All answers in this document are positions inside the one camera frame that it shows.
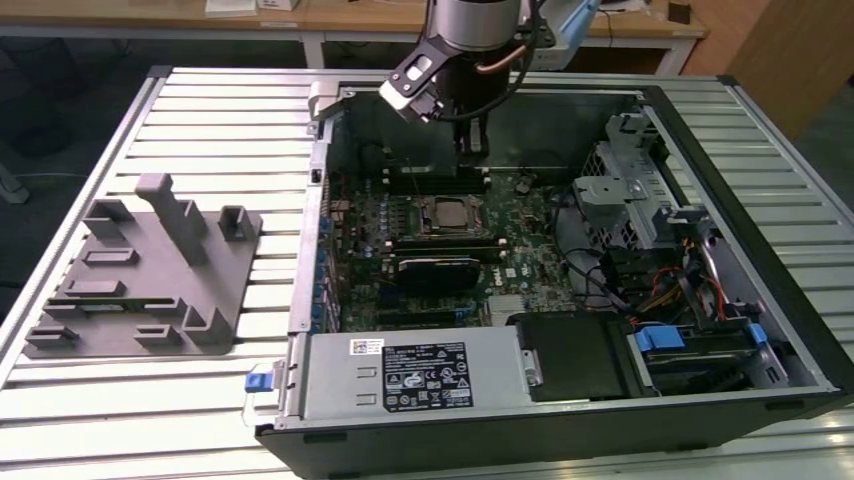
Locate silver green-edged CPU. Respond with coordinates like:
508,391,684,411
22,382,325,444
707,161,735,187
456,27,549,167
431,198,477,230

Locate metal socket cover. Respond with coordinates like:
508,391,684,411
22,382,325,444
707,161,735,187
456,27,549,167
419,194,488,235

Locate CPU socket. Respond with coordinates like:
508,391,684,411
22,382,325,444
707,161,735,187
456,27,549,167
413,193,493,237

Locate metal disk bay cage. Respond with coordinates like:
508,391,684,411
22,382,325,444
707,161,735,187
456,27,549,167
571,139,676,251

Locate black graphics card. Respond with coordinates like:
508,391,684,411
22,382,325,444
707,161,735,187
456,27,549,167
396,255,481,296

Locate green motherboard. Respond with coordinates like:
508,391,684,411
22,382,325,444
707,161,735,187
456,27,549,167
324,169,586,335

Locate silver chipset heatsink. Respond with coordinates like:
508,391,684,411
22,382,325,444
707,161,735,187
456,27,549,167
488,294,527,327

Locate wooden desk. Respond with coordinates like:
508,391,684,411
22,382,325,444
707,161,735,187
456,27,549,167
0,0,710,76

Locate wooden cabinet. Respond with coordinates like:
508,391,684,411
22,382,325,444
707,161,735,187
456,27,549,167
723,0,854,144

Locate black plastic shroud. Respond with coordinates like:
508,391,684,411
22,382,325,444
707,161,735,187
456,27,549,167
516,312,634,404

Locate blue disk carrier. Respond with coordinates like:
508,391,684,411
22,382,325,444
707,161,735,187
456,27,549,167
632,323,687,354

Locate black power supply label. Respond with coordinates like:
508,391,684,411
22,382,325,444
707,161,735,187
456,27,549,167
379,341,469,414

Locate grey power supply unit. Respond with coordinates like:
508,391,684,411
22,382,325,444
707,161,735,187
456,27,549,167
292,327,543,432

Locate grey parts rack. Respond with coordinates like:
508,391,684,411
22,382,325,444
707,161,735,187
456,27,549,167
24,172,267,360

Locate black PC case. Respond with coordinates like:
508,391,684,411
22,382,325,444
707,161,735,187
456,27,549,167
252,71,854,480

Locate copper coloured hose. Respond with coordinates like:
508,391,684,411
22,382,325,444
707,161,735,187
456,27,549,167
473,42,532,76

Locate red wire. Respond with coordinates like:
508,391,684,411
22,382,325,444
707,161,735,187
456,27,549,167
655,267,728,322

